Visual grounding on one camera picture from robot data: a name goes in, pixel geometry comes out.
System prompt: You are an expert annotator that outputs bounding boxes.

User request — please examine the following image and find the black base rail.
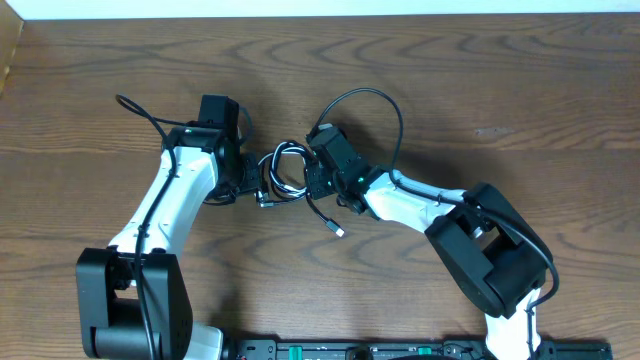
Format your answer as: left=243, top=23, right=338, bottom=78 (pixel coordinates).
left=221, top=339, right=614, bottom=360

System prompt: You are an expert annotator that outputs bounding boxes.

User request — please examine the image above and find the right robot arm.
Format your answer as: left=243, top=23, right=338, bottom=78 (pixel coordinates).
left=306, top=126, right=559, bottom=359

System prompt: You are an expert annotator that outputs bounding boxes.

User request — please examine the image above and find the cardboard box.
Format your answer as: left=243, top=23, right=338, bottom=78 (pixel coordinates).
left=0, top=0, right=24, bottom=93

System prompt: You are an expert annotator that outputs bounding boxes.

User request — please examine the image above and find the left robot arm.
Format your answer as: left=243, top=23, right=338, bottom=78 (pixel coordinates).
left=75, top=95, right=259, bottom=359

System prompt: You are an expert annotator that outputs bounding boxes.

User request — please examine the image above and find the black usb cable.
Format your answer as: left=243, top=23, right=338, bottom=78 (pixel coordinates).
left=255, top=140, right=346, bottom=238

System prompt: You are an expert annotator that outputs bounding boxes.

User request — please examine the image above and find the white usb cable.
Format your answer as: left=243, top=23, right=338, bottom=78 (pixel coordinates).
left=258, top=142, right=307, bottom=197

